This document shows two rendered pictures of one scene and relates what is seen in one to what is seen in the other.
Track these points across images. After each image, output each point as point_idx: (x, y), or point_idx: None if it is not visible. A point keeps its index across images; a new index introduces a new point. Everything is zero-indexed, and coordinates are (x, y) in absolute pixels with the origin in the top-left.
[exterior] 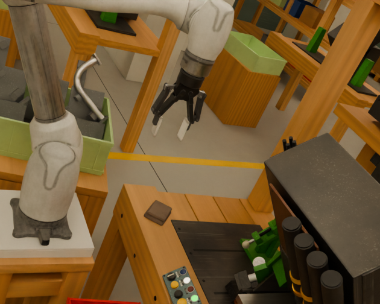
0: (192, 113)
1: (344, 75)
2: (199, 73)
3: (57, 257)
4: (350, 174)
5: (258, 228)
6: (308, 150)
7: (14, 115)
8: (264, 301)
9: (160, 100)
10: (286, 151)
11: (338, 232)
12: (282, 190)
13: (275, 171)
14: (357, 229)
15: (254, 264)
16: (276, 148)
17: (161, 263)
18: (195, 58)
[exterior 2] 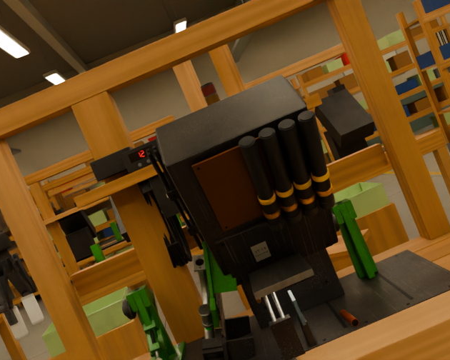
0: (26, 282)
1: (32, 206)
2: (3, 224)
3: None
4: (208, 113)
5: None
6: (169, 138)
7: None
8: (261, 281)
9: None
10: (161, 151)
11: (263, 115)
12: (203, 156)
13: (182, 156)
14: (263, 106)
15: (206, 313)
16: (53, 317)
17: None
18: None
